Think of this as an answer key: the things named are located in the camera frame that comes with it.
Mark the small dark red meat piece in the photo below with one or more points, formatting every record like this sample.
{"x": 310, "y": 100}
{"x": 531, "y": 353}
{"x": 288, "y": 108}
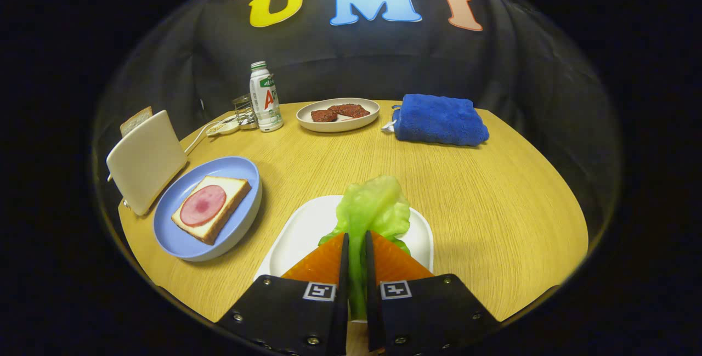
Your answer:
{"x": 323, "y": 116}

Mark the round pink ham slice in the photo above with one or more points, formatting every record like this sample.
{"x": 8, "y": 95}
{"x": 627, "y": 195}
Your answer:
{"x": 203, "y": 205}

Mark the metal chopstick holder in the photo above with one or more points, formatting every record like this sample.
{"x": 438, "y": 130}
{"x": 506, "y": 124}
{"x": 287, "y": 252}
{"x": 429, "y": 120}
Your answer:
{"x": 245, "y": 114}

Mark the black backdrop cloth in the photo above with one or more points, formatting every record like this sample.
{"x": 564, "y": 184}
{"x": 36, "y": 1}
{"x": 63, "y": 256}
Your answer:
{"x": 356, "y": 60}

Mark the white square plate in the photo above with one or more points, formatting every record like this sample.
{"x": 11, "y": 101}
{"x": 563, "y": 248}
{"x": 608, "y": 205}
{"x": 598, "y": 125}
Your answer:
{"x": 307, "y": 230}

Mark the white toaster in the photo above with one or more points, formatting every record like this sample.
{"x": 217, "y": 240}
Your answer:
{"x": 145, "y": 161}

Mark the green lettuce leaf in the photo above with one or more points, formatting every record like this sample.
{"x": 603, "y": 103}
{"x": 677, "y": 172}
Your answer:
{"x": 367, "y": 202}

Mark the blue folded towel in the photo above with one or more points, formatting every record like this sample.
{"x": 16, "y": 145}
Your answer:
{"x": 439, "y": 120}

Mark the blue round plate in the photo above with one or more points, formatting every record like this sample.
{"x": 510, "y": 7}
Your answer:
{"x": 170, "y": 235}

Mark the white bread slice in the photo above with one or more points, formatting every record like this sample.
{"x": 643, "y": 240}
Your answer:
{"x": 233, "y": 188}

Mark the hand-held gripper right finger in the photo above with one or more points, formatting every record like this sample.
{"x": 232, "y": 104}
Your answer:
{"x": 371, "y": 290}

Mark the white drink bottle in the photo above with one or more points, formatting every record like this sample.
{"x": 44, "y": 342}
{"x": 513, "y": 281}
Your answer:
{"x": 266, "y": 103}

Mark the long dark red meat piece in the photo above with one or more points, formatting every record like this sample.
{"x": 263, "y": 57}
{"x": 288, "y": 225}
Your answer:
{"x": 351, "y": 110}

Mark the white divided condiment dish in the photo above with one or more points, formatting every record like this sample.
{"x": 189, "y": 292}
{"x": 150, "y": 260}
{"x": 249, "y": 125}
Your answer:
{"x": 225, "y": 126}

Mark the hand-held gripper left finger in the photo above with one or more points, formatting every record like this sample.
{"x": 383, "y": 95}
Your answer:
{"x": 344, "y": 290}

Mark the beige round plate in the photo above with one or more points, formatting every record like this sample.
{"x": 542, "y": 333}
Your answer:
{"x": 340, "y": 124}

